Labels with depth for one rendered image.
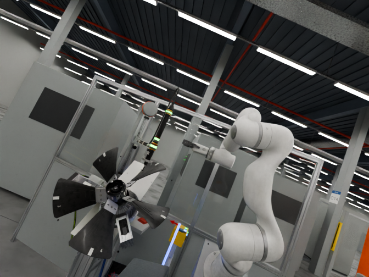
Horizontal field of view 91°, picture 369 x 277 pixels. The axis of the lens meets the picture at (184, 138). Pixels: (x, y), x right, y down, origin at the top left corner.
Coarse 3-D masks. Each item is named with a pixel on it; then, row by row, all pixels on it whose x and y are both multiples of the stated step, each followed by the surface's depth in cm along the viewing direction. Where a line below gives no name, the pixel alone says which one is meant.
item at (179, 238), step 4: (176, 228) 131; (184, 228) 137; (172, 232) 127; (180, 232) 127; (172, 236) 127; (176, 236) 126; (180, 236) 126; (184, 236) 126; (176, 240) 126; (180, 240) 126; (176, 244) 125; (180, 244) 125
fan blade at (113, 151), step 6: (114, 150) 134; (102, 156) 134; (108, 156) 132; (114, 156) 130; (96, 162) 134; (102, 162) 132; (108, 162) 129; (114, 162) 127; (96, 168) 132; (102, 168) 130; (108, 168) 126; (114, 168) 124; (102, 174) 128; (108, 174) 124; (108, 180) 123
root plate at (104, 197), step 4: (100, 188) 113; (104, 188) 113; (96, 192) 112; (100, 192) 113; (104, 192) 114; (96, 196) 113; (100, 196) 113; (104, 196) 114; (96, 200) 113; (104, 200) 114
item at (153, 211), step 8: (136, 200) 115; (136, 208) 105; (144, 208) 108; (152, 208) 112; (160, 208) 115; (168, 208) 118; (144, 216) 102; (152, 216) 104; (160, 216) 107; (152, 224) 99
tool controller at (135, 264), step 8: (128, 264) 49; (136, 264) 49; (144, 264) 50; (152, 264) 51; (160, 264) 51; (128, 272) 46; (136, 272) 46; (144, 272) 47; (152, 272) 47; (160, 272) 48; (168, 272) 50
